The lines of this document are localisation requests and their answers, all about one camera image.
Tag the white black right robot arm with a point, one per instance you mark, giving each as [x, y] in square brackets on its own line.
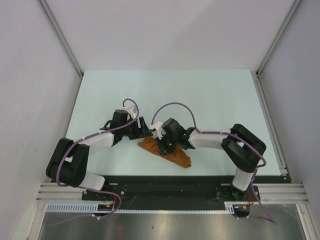
[243, 148]

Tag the left aluminium corner post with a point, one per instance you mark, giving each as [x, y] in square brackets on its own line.
[55, 26]

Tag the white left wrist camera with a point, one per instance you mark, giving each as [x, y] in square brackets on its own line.
[132, 112]

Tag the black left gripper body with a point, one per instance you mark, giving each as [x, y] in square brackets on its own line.
[134, 132]

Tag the right aluminium corner post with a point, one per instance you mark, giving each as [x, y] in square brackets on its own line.
[288, 19]

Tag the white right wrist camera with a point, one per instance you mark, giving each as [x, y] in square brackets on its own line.
[157, 127]

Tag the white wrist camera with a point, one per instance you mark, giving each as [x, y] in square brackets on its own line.
[157, 127]
[132, 112]

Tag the aluminium corner post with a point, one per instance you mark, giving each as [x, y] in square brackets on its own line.
[288, 19]
[55, 26]

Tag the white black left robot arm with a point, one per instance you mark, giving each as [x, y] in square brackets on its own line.
[69, 161]

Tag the white slotted cable duct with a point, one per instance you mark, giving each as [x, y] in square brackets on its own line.
[96, 208]

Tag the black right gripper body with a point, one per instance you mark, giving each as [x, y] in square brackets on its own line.
[168, 143]

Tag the orange cloth napkin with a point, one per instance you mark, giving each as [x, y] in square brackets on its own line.
[178, 156]

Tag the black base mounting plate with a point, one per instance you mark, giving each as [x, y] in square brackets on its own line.
[177, 193]

